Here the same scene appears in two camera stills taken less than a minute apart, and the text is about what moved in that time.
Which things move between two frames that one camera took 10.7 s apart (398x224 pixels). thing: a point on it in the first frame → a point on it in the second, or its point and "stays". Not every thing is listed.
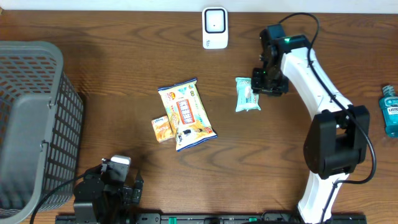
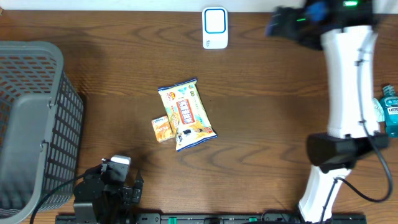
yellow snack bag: (189, 119) stays
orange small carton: (162, 129) stays
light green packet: (245, 98) → (379, 109)
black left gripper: (129, 193) stays
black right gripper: (257, 86) → (285, 30)
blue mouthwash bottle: (388, 104) stays
